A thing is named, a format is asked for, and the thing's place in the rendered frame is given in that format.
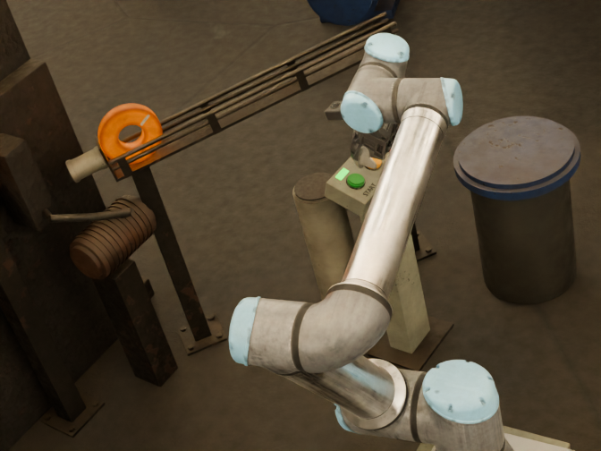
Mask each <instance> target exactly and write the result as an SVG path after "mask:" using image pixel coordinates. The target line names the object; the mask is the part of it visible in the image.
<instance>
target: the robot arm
mask: <svg viewBox="0 0 601 451"><path fill-rule="evenodd" d="M364 49H365V53H364V56H363V59H362V61H361V63H360V66H359V68H358V70H357V71H356V73H355V75H354V77H353V80H352V82H351V85H350V87H349V88H348V90H347V92H346V93H345V94H344V95H343V101H334V102H333V103H332V104H331V106H330V107H329V108H328V109H327V110H326V111H325V115H326V119H327V120H328V121H335V120H344V121H345V122H346V123H347V124H348V125H349V126H350V127H351V128H352V129H354V132H353V135H352V140H351V157H352V158H353V161H354V163H355V165H356V166H357V167H359V168H362V167H363V166H367V167H370V168H373V169H376V168H377V163H376V162H375V161H374V160H373V159H372V157H373V158H377V159H381V160H384V159H385V154H386V153H387V152H388V151H389V150H390V153H389V155H388V158H387V160H386V162H385V167H384V169H383V172H382V174H381V176H380V179H379V182H378V184H377V188H376V190H375V193H374V196H373V198H372V201H371V203H370V205H369V208H368V212H367V215H366V217H365V219H364V222H363V225H362V227H361V229H360V233H359V236H358V239H357V241H356V243H355V246H354V248H353V251H352V254H351V257H350V260H349V262H348V265H347V268H346V269H345V272H344V275H343V279H342V282H341V283H338V284H335V285H332V286H331V287H330V288H329V290H328V291H327V294H326V298H325V299H324V300H323V301H321V302H319V303H312V302H294V301H285V300H275V299H266V298H261V297H260V296H258V297H257V298H255V297H247V298H244V299H242V300H241V301H240V302H239V304H238V305H237V307H236V308H235V310H234V313H233V316H232V320H231V324H230V330H229V349H230V353H231V356H232V357H233V359H234V360H235V361H236V362H238V363H241V364H244V365H245V366H248V365H254V366H259V367H263V368H265V369H267V370H270V371H272V372H273V373H275V374H277V375H280V376H284V377H286V378H288V379H289V380H291V381H293V382H295V383H297V384H299V385H301V386H303V387H305V388H306V389H308V390H310V391H312V392H314V393H316V394H317V395H319V396H322V397H324V398H325V399H327V400H329V401H330V402H332V403H334V405H336V409H335V415H336V418H337V420H338V422H339V424H340V425H341V426H342V427H343V428H344V429H345V430H348V431H351V432H353V433H356V434H365V435H371V436H378V437H383V438H395V439H401V440H408V441H413V442H419V443H425V444H432V445H435V447H436V450H435V451H514V449H513V448H512V446H511V445H510V444H509V442H508V441H507V440H506V438H505V437H504V428H503V423H502V416H501V411H500V405H499V395H498V392H497V390H496V388H495V382H494V381H493V379H492V377H491V375H490V374H489V373H488V371H487V370H485V369H484V368H483V367H481V366H480V365H478V364H476V363H475V362H466V361H464V360H451V361H446V362H441V363H439V364H437V365H436V367H435V368H432V369H431V370H430V371H429V372H424V371H416V370H403V369H398V368H396V367H395V366H394V365H392V363H390V362H387V361H384V360H381V359H367V358H366V357H364V356H363V354H365V353H366V352H367V351H368V350H369V349H371V348H372V347H373V346H374V345H375V344H376V343H377V342H378V340H379V339H380V338H381V337H382V336H383V335H384V333H385V331H386V330H387V328H388V325H389V322H390V320H391V317H392V314H393V308H392V305H391V303H390V302H389V301H388V297H389V294H390V292H391V289H392V287H393V284H394V280H395V277H396V274H397V271H398V268H399V266H400V263H401V260H402V255H403V253H404V251H405V248H406V245H407V242H408V240H409V237H410V234H411V229H412V227H413V224H414V221H415V218H416V216H417V213H418V211H419V206H420V203H421V201H422V198H423V195H424V192H425V190H426V187H427V182H428V179H429V176H430V175H431V172H432V169H433V166H434V163H435V161H436V156H437V153H438V150H439V148H440V145H441V142H442V139H443V137H444V136H445V134H446V131H447V128H448V125H451V126H455V125H458V124H459V123H460V121H461V118H462V109H463V103H462V93H461V86H460V84H459V82H458V81H457V80H455V79H446V78H443V77H441V78H404V76H405V72H406V67H407V63H408V60H409V58H410V55H409V52H410V48H409V45H408V44H407V42H406V41H405V40H404V39H403V38H401V37H399V36H396V35H394V34H391V33H377V34H375V35H373V36H371V37H370V38H369V39H368V40H367V43H366V45H365V46H364Z"/></svg>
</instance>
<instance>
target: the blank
mask: <svg viewBox="0 0 601 451"><path fill-rule="evenodd" d="M128 125H138V126H139V127H140V128H141V129H142V133H141V135H140V137H139V138H138V139H137V140H136V141H134V142H131V143H125V142H122V141H120V140H119V139H118V136H119V133H120V131H121V130H122V129H123V128H124V127H126V126H128ZM162 134H163V131H162V126H161V123H160V122H159V120H158V118H157V116H156V114H155V113H154V112H153V111H152V110H151V109H149V108H148V107H146V106H143V105H140V104H134V103H129V104H123V105H120V106H117V107H115V108H113V109H112V110H110V111H109V112H108V113H107V114H106V115H105V116H104V118H103V119H102V121H101V123H100V125H99V127H98V132H97V136H98V141H99V143H100V146H101V148H102V150H103V151H104V153H105V154H106V155H107V156H108V157H109V158H110V159H113V158H115V157H118V156H120V155H122V154H123V153H125V152H127V151H129V150H131V149H134V148H136V147H138V146H139V145H141V144H144V143H146V142H148V141H150V140H153V139H155V138H156V137H158V136H160V135H162ZM159 143H161V141H159V142H157V143H155V144H153V145H151V146H149V147H147V148H145V149H143V150H141V151H139V152H136V153H134V154H132V155H130V156H128V157H126V159H128V158H130V157H133V156H136V155H138V154H139V153H141V152H143V151H145V150H147V149H150V148H152V147H154V146H156V145H157V144H159ZM154 153H155V151H154V152H152V153H150V154H148V155H146V156H145V157H142V158H140V159H138V160H136V161H134V162H132V163H130V164H136V163H139V162H141V161H144V160H146V159H147V158H149V157H151V156H152V155H153V154H154Z"/></svg>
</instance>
